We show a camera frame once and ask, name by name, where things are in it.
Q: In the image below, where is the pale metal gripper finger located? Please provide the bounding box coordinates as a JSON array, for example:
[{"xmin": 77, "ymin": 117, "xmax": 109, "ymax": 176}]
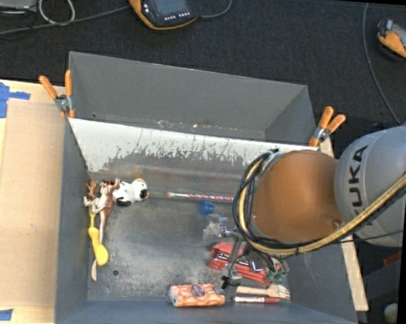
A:
[
  {"xmin": 224, "ymin": 272, "xmax": 244, "ymax": 301},
  {"xmin": 203, "ymin": 214, "xmax": 234, "ymax": 244}
]

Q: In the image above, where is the red packet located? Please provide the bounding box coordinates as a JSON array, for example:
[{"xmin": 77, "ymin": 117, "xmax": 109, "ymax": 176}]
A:
[{"xmin": 206, "ymin": 241, "xmax": 278, "ymax": 287}]

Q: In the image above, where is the small blue cap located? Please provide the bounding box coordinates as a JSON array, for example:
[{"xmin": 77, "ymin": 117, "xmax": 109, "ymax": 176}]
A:
[{"xmin": 198, "ymin": 199, "xmax": 217, "ymax": 216}]

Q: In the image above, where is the red marker pen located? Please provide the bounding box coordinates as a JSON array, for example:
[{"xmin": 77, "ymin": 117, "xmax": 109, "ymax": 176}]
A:
[{"xmin": 231, "ymin": 293, "xmax": 281, "ymax": 307}]

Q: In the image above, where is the pink striped stick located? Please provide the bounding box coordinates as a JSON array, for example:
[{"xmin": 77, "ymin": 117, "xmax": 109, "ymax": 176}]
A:
[{"xmin": 165, "ymin": 189, "xmax": 235, "ymax": 204}]

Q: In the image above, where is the pale wooden fork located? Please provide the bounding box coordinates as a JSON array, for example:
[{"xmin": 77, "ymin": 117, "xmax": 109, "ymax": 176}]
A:
[{"xmin": 235, "ymin": 280, "xmax": 292, "ymax": 301}]

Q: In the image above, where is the orange brick-pattern roll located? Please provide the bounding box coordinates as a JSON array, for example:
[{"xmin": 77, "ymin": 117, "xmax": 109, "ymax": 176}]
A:
[{"xmin": 167, "ymin": 279, "xmax": 227, "ymax": 311}]

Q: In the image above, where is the grey metal bin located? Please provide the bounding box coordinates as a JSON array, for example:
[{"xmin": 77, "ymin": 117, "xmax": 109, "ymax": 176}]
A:
[{"xmin": 44, "ymin": 50, "xmax": 380, "ymax": 324}]

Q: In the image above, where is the white and black toy dog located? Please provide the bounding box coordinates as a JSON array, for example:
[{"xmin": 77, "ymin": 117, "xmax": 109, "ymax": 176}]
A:
[{"xmin": 110, "ymin": 175, "xmax": 151, "ymax": 209}]

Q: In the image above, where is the brown toy reindeer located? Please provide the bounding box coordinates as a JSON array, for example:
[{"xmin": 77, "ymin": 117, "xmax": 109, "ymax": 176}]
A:
[{"xmin": 79, "ymin": 175, "xmax": 122, "ymax": 246}]

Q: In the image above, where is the yellow plastic spoon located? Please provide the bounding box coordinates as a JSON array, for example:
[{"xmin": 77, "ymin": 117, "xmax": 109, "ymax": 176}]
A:
[{"xmin": 83, "ymin": 207, "xmax": 114, "ymax": 267}]

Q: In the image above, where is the thin beige stick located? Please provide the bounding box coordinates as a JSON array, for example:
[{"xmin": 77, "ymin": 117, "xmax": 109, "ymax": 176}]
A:
[{"xmin": 89, "ymin": 258, "xmax": 100, "ymax": 283}]

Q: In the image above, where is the brown cardboard board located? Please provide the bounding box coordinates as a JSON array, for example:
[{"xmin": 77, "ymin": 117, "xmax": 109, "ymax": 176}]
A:
[{"xmin": 0, "ymin": 97, "xmax": 75, "ymax": 314}]

